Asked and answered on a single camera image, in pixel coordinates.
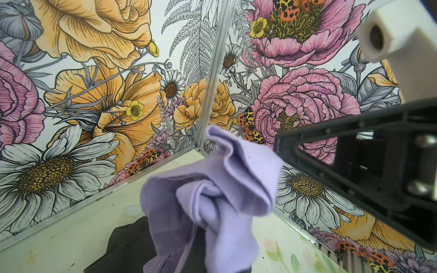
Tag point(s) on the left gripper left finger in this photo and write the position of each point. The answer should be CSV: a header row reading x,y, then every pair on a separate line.
x,y
384,161

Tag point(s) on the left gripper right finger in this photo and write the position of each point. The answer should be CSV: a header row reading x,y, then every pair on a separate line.
x,y
402,35

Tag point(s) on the dark grey cloth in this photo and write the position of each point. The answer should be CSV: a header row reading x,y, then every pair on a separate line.
x,y
131,250

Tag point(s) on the lavender purple cloth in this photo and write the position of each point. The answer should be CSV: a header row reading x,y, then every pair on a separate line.
x,y
221,194

